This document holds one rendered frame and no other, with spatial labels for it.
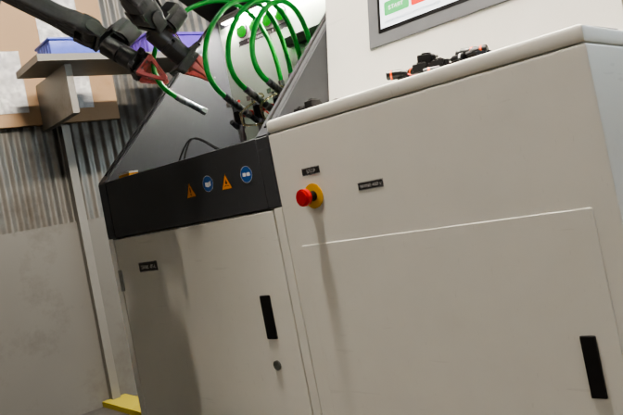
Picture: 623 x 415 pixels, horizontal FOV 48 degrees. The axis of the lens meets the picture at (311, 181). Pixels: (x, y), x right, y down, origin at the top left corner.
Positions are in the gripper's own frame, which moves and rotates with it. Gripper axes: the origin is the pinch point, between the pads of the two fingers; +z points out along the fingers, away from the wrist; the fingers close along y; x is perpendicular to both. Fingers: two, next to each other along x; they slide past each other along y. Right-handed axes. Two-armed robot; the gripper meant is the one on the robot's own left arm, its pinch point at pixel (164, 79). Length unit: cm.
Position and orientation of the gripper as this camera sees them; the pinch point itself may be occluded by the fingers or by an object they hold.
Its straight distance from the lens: 200.3
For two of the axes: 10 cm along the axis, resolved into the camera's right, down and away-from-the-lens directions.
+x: -5.1, 8.2, -2.5
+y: -0.7, 2.5, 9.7
